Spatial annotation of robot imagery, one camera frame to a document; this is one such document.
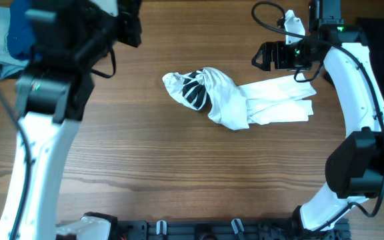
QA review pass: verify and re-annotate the right black cable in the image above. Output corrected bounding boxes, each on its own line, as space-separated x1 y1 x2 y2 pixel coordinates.
251 1 384 219

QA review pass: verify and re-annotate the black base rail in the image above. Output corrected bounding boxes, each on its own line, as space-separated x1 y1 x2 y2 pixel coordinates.
56 212 351 240

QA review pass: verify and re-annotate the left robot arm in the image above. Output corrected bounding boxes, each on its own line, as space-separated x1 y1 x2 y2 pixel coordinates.
0 0 141 239

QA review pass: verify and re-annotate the light grey folded garment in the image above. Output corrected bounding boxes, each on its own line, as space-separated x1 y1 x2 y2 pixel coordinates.
0 7 28 80

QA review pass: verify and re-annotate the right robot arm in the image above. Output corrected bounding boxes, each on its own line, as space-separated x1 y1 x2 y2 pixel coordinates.
252 1 384 239

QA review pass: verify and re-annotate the white t-shirt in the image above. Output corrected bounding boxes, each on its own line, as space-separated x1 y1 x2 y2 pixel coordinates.
162 67 316 130

